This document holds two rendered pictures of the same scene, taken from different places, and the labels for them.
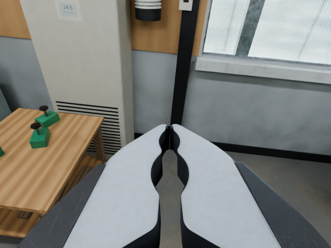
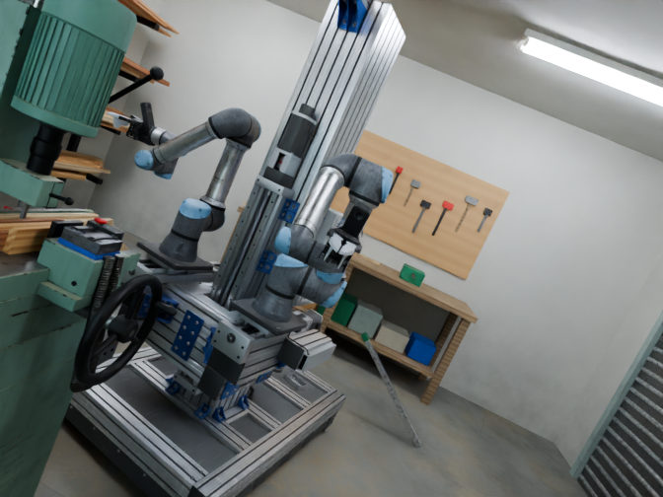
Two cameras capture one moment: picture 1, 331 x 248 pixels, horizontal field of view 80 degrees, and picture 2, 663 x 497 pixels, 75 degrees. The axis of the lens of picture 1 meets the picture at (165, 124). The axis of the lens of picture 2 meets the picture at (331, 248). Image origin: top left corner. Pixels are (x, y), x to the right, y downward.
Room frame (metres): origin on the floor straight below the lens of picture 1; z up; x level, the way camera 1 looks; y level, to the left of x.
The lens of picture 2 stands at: (1.03, 0.05, 1.33)
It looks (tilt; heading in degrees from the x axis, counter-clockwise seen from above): 8 degrees down; 184
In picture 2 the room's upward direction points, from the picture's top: 24 degrees clockwise
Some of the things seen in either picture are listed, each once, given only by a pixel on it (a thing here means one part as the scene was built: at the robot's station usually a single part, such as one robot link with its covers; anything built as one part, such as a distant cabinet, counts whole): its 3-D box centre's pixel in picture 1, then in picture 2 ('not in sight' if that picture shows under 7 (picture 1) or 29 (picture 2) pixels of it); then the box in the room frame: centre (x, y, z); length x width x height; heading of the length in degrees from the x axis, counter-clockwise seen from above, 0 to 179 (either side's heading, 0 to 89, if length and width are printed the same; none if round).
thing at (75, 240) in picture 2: not in sight; (97, 237); (0.07, -0.55, 0.99); 0.13 x 0.11 x 0.06; 0
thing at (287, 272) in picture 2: not in sight; (290, 272); (-0.49, -0.16, 0.98); 0.13 x 0.12 x 0.14; 94
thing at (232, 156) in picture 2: not in sight; (225, 173); (-0.77, -0.63, 1.19); 0.15 x 0.12 x 0.55; 177
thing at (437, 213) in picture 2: not in sight; (389, 192); (-3.15, 0.04, 1.50); 2.00 x 0.04 x 0.90; 87
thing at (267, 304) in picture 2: not in sight; (275, 300); (-0.49, -0.17, 0.87); 0.15 x 0.15 x 0.10
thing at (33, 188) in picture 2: not in sight; (26, 185); (0.07, -0.76, 1.03); 0.14 x 0.07 x 0.09; 90
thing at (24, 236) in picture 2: not in sight; (38, 238); (0.09, -0.67, 0.93); 0.16 x 0.02 x 0.06; 0
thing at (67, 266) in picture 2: not in sight; (84, 264); (0.07, -0.55, 0.91); 0.15 x 0.14 x 0.09; 0
